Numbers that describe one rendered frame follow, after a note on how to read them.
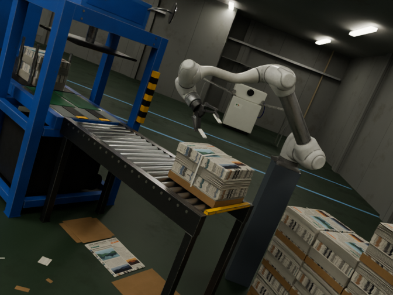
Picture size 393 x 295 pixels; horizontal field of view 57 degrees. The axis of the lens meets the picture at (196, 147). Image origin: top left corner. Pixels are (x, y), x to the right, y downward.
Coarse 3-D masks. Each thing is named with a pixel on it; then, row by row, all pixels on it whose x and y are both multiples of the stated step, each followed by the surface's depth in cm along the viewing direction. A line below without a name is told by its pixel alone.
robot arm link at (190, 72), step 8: (184, 64) 206; (192, 64) 206; (184, 72) 207; (192, 72) 207; (200, 72) 211; (208, 72) 215; (216, 72) 218; (224, 72) 222; (248, 72) 232; (256, 72) 232; (184, 80) 211; (192, 80) 212; (200, 80) 215; (232, 80) 228; (240, 80) 231; (248, 80) 233; (256, 80) 233
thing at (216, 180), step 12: (204, 168) 199; (216, 168) 194; (228, 168) 195; (240, 168) 203; (204, 180) 199; (216, 180) 193; (228, 180) 194; (240, 180) 203; (204, 192) 199; (216, 192) 194; (228, 192) 199; (240, 192) 209
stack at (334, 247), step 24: (288, 216) 238; (312, 216) 237; (312, 240) 219; (336, 240) 210; (360, 240) 226; (288, 264) 231; (336, 264) 204; (360, 264) 192; (264, 288) 244; (312, 288) 213; (360, 288) 189; (384, 288) 180
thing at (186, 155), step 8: (184, 144) 210; (192, 144) 216; (200, 144) 222; (208, 144) 230; (184, 152) 208; (192, 152) 204; (200, 152) 205; (208, 152) 212; (216, 152) 219; (176, 160) 213; (184, 160) 208; (192, 160) 205; (176, 168) 213; (184, 168) 209; (192, 168) 204; (184, 176) 209
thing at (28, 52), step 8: (24, 48) 319; (32, 48) 327; (24, 56) 319; (32, 56) 310; (40, 56) 303; (24, 64) 320; (40, 64) 305; (64, 64) 320; (24, 72) 319; (64, 72) 324; (32, 80) 311; (56, 80) 321; (64, 80) 327; (56, 88) 325
